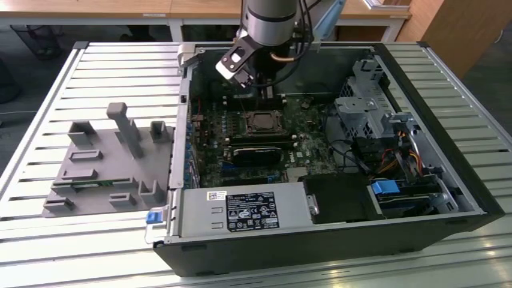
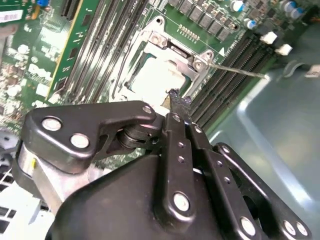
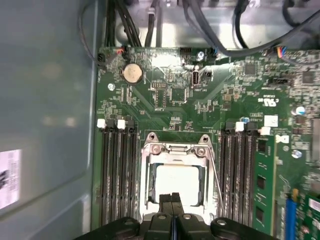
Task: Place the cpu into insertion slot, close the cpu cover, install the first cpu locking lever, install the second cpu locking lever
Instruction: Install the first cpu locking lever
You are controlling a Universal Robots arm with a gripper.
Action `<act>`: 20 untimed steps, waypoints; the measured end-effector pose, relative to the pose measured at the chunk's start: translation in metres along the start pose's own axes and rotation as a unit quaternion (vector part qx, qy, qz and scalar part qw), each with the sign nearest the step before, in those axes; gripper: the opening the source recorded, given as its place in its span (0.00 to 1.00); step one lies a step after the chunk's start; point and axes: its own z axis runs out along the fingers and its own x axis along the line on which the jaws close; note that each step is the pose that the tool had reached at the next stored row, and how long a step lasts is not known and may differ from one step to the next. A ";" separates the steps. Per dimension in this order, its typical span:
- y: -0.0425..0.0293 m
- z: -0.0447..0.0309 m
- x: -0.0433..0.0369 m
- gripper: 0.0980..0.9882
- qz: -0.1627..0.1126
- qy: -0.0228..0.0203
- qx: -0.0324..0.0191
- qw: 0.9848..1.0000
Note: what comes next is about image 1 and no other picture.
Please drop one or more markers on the metal locking lever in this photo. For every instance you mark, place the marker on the metal locking lever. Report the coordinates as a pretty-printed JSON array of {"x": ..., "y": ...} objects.
[{"x": 241, "y": 105}]

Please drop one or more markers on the silver topped CPU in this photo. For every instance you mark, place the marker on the silver topped CPU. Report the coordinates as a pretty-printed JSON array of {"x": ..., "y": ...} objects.
[{"x": 265, "y": 121}]

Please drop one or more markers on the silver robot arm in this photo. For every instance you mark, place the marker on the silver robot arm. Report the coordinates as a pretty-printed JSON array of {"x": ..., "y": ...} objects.
[{"x": 268, "y": 27}]

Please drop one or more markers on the CPU socket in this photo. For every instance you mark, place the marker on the CPU socket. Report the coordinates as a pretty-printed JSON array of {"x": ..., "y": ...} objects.
[{"x": 264, "y": 132}]

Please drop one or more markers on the green motherboard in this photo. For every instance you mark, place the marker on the green motherboard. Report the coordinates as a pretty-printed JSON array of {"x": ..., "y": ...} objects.
[{"x": 312, "y": 147}]

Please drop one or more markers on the silver metal drive cage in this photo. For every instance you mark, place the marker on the silver metal drive cage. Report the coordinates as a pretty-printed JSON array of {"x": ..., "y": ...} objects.
[{"x": 360, "y": 120}]

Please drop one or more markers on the black graphics card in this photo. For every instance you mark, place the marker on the black graphics card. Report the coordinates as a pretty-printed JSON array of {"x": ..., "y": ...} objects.
[{"x": 256, "y": 156}]

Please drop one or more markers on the silver chipset heatsink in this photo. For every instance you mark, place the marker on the silver chipset heatsink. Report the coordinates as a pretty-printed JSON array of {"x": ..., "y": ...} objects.
[{"x": 297, "y": 174}]

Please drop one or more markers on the white paper stack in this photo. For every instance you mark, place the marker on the white paper stack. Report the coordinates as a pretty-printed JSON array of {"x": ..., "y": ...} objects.
[{"x": 373, "y": 3}]

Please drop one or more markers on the blue disk carrier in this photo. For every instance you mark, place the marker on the blue disk carrier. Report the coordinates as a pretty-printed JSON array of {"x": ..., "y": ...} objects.
[{"x": 384, "y": 188}]

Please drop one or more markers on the wooden desk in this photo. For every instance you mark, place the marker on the wooden desk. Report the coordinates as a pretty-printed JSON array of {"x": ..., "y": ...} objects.
[{"x": 100, "y": 7}]

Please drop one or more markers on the silver power supply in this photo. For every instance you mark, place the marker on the silver power supply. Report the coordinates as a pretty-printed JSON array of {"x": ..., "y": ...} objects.
[{"x": 192, "y": 210}]

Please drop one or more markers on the wooden cabinet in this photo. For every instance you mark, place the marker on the wooden cabinet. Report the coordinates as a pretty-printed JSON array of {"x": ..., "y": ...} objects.
[{"x": 472, "y": 30}]

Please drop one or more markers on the gray parts rack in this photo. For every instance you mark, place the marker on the gray parts rack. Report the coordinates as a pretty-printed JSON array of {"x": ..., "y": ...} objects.
[{"x": 104, "y": 168}]

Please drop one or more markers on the green RAM stick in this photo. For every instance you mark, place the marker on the green RAM stick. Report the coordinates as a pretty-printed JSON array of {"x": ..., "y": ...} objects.
[{"x": 105, "y": 183}]

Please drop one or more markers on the blue case latch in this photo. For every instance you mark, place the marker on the blue case latch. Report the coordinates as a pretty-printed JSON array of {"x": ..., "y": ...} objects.
[{"x": 155, "y": 217}]

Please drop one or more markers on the black mesh wastebasket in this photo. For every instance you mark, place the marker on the black mesh wastebasket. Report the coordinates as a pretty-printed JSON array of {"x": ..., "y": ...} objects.
[{"x": 37, "y": 39}]

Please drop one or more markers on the black open PC case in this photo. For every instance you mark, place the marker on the black open PC case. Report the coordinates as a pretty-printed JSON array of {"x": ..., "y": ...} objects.
[{"x": 280, "y": 255}]

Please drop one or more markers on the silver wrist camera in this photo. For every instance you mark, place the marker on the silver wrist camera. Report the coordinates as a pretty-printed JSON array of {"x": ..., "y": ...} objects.
[{"x": 233, "y": 64}]

